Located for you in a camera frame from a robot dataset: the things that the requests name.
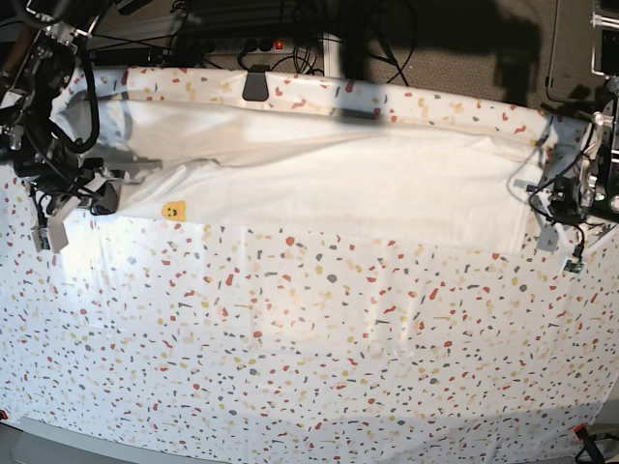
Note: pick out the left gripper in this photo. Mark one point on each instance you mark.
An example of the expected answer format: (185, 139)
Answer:
(560, 206)

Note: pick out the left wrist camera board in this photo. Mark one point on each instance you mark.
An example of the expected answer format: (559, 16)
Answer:
(573, 266)

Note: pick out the white printed T-shirt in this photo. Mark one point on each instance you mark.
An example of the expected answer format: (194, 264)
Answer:
(219, 165)

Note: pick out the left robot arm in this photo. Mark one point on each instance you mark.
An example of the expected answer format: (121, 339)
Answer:
(597, 154)

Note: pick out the black table clamp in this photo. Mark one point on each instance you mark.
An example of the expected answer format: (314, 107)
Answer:
(256, 88)

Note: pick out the terrazzo patterned tablecloth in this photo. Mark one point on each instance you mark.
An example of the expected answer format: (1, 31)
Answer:
(270, 345)

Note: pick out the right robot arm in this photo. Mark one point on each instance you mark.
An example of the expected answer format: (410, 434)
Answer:
(50, 46)

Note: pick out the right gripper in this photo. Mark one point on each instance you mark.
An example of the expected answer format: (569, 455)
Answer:
(56, 191)

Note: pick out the red black corner clamp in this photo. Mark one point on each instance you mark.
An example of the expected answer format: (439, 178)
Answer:
(590, 452)

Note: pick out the grey metal post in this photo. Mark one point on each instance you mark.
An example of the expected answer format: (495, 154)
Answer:
(331, 55)

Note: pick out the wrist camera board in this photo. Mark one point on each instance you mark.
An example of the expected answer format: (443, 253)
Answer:
(40, 238)
(573, 266)

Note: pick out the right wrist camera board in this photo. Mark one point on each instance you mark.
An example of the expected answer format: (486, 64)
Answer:
(40, 238)

